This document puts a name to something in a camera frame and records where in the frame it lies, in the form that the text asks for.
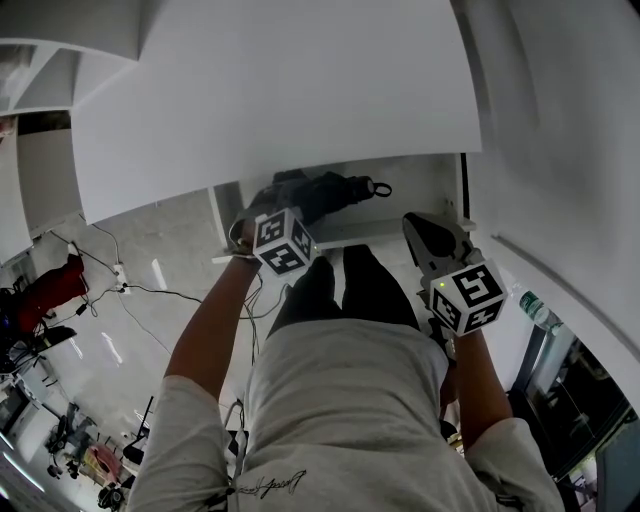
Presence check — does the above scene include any person's leg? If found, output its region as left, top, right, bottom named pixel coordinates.
left=267, top=256, right=344, bottom=341
left=341, top=244, right=421, bottom=331
left=18, top=253, right=90, bottom=332

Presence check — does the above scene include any black metal chair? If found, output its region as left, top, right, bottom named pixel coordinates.
left=121, top=394, right=157, bottom=467

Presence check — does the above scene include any black framed window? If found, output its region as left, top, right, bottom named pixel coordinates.
left=507, top=329, right=640, bottom=512

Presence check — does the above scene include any black umbrella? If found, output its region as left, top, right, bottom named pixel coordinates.
left=272, top=168, right=394, bottom=227

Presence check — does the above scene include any person's left forearm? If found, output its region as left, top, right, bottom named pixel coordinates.
left=163, top=249, right=262, bottom=401

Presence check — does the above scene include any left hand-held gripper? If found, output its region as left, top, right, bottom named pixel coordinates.
left=244, top=182, right=321, bottom=279

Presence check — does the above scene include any person's left leg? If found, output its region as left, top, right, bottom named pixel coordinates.
left=267, top=256, right=344, bottom=341

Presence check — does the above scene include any person's light grey t-shirt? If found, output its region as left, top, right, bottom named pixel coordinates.
left=127, top=318, right=566, bottom=512

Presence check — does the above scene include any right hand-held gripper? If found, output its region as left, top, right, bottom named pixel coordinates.
left=402, top=211, right=509, bottom=367

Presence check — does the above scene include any white side table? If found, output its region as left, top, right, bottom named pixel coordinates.
left=0, top=113, right=85, bottom=266

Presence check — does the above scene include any person's right forearm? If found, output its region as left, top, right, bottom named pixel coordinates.
left=448, top=327, right=516, bottom=449

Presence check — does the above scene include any black floor cable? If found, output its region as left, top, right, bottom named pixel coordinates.
left=124, top=283, right=205, bottom=305

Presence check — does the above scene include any person's left hand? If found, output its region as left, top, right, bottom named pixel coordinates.
left=232, top=218, right=256, bottom=254

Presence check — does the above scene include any white shelf unit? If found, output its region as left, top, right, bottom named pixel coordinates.
left=0, top=0, right=166, bottom=119

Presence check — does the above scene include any large white board panel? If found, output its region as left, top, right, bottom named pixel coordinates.
left=71, top=0, right=485, bottom=227

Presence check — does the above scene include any person's right leg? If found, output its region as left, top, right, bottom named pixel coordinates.
left=341, top=244, right=421, bottom=331

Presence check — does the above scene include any white floor cable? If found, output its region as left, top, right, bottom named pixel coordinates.
left=114, top=294, right=174, bottom=354

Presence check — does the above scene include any clear plastic water bottle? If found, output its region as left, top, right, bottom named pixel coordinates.
left=509, top=283, right=565, bottom=337

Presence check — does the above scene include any red yellow bag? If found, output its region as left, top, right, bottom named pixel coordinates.
left=82, top=444, right=121, bottom=484

